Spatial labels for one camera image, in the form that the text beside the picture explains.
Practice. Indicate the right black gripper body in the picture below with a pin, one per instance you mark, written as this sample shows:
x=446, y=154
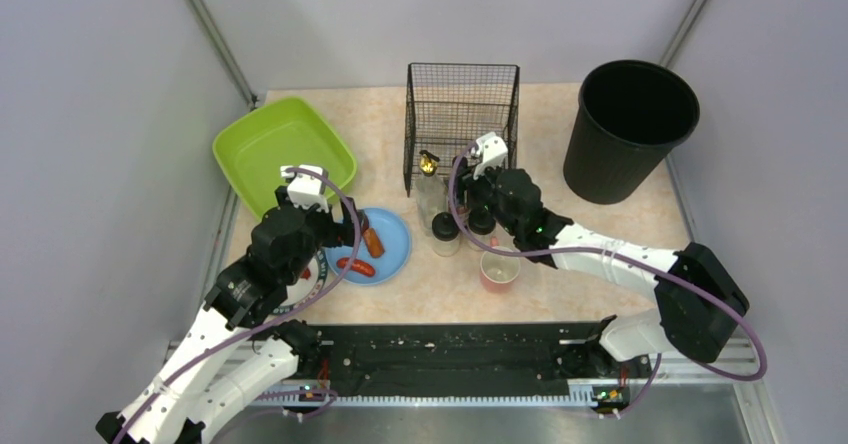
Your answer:
x=473, y=185

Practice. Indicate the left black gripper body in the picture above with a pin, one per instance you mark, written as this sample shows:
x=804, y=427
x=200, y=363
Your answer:
x=346, y=230

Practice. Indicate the clear bottle gold pump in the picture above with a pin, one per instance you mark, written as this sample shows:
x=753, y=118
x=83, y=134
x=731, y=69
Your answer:
x=430, y=190

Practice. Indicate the brown sauce bottle black cap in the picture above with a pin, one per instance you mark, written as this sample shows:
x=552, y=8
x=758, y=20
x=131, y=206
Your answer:
x=462, y=209

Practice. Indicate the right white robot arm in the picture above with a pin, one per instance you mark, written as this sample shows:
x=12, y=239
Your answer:
x=697, y=302

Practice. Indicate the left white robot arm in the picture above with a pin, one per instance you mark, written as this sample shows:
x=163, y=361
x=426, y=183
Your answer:
x=187, y=401

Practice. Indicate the dark red chili pepper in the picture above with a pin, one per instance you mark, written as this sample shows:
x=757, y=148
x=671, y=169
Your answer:
x=363, y=220

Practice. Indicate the clear jar black lid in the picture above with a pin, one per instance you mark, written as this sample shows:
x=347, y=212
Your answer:
x=482, y=225
x=445, y=232

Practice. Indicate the orange sausage piece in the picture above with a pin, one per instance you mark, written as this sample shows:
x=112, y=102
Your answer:
x=373, y=243

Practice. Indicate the blue plate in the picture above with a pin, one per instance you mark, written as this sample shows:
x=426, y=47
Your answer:
x=395, y=236

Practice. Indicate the red sausage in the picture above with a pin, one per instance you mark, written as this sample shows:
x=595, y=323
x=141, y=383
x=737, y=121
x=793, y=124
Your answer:
x=361, y=267

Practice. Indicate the white green rimmed plate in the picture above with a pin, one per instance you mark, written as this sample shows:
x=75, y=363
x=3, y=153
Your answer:
x=305, y=289

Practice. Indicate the pink mug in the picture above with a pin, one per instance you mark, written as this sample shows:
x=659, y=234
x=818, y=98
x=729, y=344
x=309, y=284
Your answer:
x=498, y=273

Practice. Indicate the green plastic tub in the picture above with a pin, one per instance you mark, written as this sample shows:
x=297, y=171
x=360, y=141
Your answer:
x=251, y=151

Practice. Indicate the black trash bin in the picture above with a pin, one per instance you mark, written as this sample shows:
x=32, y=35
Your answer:
x=631, y=115

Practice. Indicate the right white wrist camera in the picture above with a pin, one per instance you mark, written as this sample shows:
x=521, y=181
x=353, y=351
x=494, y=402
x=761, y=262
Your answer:
x=492, y=152

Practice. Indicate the black wire basket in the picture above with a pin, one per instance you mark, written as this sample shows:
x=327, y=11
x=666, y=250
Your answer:
x=449, y=105

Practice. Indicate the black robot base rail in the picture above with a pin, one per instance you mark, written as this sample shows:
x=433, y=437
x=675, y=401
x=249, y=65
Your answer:
x=459, y=362

